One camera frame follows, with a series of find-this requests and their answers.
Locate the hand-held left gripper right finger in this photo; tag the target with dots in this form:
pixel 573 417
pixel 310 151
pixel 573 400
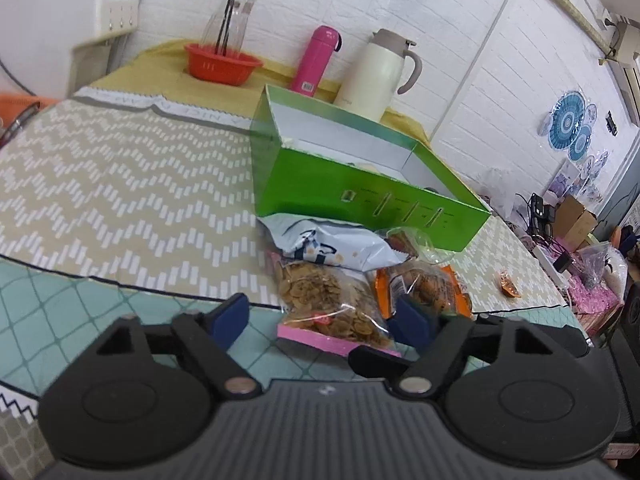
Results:
pixel 415 321

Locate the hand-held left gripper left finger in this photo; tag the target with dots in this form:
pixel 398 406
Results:
pixel 230 319

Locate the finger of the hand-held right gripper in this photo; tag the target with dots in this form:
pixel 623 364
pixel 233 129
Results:
pixel 377 362
pixel 562 340

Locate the clear orange-trimmed snack packet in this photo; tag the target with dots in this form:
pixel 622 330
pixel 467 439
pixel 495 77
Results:
pixel 435 285

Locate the small clear orange snack packet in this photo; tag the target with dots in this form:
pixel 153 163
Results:
pixel 405 242

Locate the clear pink-edged cracker packet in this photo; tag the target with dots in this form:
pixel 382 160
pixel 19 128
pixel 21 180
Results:
pixel 325 295

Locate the white and blue snack packet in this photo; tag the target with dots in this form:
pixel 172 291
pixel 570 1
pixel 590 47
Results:
pixel 345 247

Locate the green cardboard box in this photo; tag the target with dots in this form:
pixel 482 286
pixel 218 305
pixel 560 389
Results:
pixel 320 185

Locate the small orange sachet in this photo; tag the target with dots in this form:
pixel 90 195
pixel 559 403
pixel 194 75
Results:
pixel 509 286

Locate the white power strip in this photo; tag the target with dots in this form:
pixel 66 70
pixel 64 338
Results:
pixel 550 262

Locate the brown cardboard box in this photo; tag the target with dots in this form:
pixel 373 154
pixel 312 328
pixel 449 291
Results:
pixel 575 217

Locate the black power adapter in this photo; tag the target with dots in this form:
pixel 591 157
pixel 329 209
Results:
pixel 537 207

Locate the clear plastic bag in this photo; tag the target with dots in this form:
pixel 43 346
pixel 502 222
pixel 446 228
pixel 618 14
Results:
pixel 495 182

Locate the cream thermos jug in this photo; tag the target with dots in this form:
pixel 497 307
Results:
pixel 370 75

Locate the red plastic basket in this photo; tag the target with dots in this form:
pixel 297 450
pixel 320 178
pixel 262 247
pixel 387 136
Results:
pixel 220 69

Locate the yellow cloth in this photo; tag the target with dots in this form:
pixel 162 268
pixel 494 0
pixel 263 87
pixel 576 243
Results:
pixel 150 65

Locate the pink thermos bottle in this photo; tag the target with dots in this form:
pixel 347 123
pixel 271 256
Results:
pixel 312 60

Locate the glass carafe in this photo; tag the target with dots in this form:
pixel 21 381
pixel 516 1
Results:
pixel 242 20

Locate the orange plastic basin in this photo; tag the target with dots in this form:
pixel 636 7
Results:
pixel 20 105

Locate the black straw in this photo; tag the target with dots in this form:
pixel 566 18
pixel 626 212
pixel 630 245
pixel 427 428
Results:
pixel 227 15

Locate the white water dispenser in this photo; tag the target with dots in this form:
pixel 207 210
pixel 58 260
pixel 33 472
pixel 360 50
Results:
pixel 50 10

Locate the blue round wall decoration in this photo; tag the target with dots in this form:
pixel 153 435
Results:
pixel 567 120

